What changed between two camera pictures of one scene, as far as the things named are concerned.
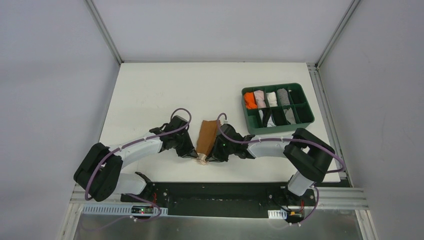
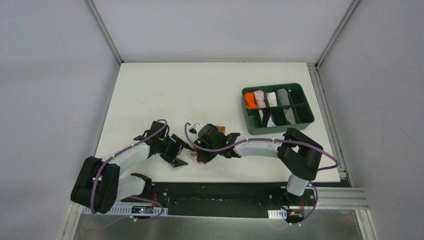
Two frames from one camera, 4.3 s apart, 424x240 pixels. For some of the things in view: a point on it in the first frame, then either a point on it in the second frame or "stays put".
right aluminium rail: (341, 198) stays put
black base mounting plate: (234, 199) stays put
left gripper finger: (192, 153) -> (181, 142)
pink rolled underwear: (259, 96) stays put
